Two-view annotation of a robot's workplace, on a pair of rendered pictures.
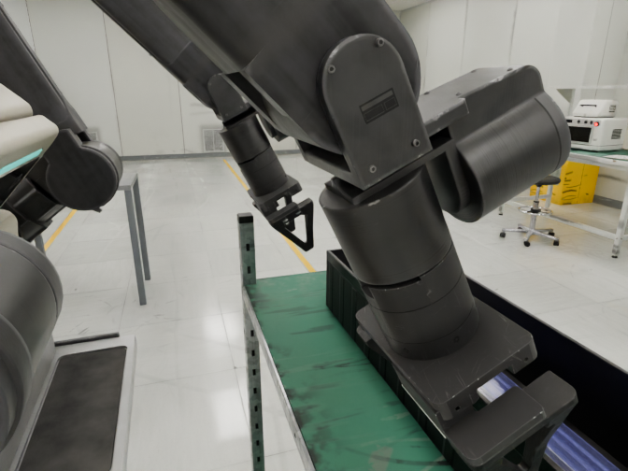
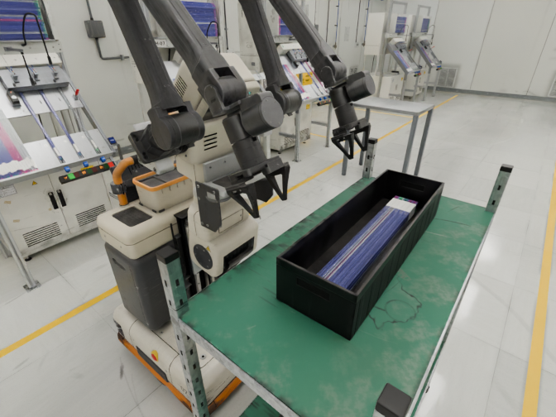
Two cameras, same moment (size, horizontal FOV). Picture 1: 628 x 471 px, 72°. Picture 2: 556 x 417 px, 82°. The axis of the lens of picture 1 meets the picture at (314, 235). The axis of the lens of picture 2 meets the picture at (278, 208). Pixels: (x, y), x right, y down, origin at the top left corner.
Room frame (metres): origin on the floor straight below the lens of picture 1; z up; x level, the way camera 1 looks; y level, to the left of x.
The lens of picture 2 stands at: (-0.07, -0.62, 1.45)
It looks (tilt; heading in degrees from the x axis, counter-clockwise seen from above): 29 degrees down; 56
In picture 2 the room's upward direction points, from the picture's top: straight up
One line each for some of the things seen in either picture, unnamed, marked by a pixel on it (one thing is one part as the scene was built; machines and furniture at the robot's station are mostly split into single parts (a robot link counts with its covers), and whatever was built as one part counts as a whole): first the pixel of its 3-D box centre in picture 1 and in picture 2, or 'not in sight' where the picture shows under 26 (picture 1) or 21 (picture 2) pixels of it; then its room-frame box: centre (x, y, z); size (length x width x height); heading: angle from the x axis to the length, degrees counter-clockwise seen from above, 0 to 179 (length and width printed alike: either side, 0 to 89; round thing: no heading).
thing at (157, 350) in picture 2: not in sight; (205, 318); (0.26, 0.54, 0.16); 0.67 x 0.64 x 0.25; 109
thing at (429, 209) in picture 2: (460, 352); (373, 232); (0.50, -0.19, 1.01); 0.57 x 0.17 x 0.11; 18
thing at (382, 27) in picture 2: not in sight; (385, 56); (5.79, 4.18, 0.95); 1.36 x 0.82 x 1.90; 107
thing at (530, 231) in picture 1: (533, 208); not in sight; (3.92, -2.04, 0.30); 0.51 x 0.50 x 0.60; 153
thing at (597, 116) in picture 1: (592, 124); not in sight; (4.26, -2.64, 1.03); 0.44 x 0.37 x 0.46; 23
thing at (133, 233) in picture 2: not in sight; (181, 243); (0.23, 0.63, 0.59); 0.55 x 0.34 x 0.83; 19
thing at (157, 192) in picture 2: not in sight; (168, 186); (0.22, 0.65, 0.87); 0.23 x 0.15 x 0.11; 19
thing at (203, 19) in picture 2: not in sight; (190, 19); (1.12, 2.57, 1.52); 0.51 x 0.13 x 0.27; 17
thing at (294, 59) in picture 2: not in sight; (289, 98); (2.48, 2.94, 0.65); 1.01 x 0.73 x 1.29; 107
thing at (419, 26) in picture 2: not in sight; (411, 53); (7.18, 4.60, 0.95); 1.36 x 0.82 x 1.90; 107
